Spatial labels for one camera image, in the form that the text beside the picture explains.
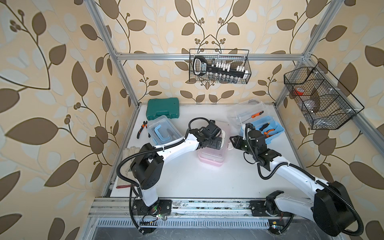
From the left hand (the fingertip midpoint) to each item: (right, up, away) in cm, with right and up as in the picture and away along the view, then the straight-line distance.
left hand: (212, 139), depth 86 cm
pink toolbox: (+1, -9, -6) cm, 10 cm away
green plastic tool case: (-32, +22, +30) cm, 49 cm away
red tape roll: (+47, +27, -5) cm, 55 cm away
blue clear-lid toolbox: (-31, +4, +9) cm, 33 cm away
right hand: (+11, +1, -1) cm, 11 cm away
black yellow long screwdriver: (+39, +7, +19) cm, 44 cm away
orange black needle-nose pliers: (+39, +3, +16) cm, 42 cm away
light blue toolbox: (+31, +17, +15) cm, 38 cm away
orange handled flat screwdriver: (+31, +14, +15) cm, 37 cm away
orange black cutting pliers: (-48, +7, +19) cm, 52 cm away
